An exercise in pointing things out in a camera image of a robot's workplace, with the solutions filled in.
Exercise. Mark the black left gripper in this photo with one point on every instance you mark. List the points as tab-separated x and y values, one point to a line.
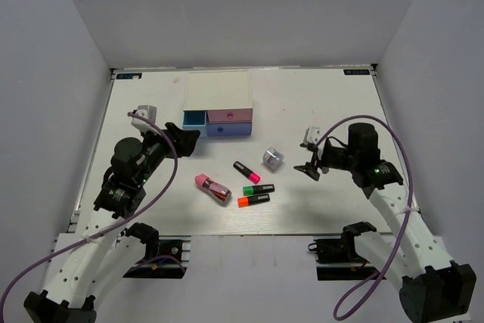
185	140

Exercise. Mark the pink highlighter marker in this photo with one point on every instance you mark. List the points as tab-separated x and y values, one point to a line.
246	172

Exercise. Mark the table label sticker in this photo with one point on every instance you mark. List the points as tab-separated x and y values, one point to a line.
356	72
125	76

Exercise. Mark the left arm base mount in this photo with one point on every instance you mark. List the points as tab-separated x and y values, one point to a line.
170	262

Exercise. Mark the cream drawer cabinet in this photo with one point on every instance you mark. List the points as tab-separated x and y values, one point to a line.
218	90

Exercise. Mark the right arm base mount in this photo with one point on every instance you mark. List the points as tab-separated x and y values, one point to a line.
334	264

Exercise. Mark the pink drawer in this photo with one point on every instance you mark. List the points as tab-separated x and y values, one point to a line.
241	115

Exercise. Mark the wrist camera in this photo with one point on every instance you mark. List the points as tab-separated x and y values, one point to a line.
146	116
313	135

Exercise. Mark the right table label sticker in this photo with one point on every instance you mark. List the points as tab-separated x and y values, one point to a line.
356	72

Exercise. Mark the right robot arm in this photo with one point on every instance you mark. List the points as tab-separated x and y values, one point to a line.
431	285

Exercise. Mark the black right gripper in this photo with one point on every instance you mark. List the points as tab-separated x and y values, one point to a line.
309	169

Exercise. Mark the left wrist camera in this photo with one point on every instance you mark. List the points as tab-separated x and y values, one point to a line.
146	116

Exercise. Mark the left table label sticker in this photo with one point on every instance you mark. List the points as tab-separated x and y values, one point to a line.
125	76

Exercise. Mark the orange highlighter marker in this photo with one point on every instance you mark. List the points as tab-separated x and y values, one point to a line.
252	200

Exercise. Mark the green highlighter marker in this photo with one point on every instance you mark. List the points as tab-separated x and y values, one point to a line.
258	189

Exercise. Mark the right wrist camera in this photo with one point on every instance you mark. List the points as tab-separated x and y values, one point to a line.
313	135

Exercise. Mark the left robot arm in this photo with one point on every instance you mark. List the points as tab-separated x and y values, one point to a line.
108	249

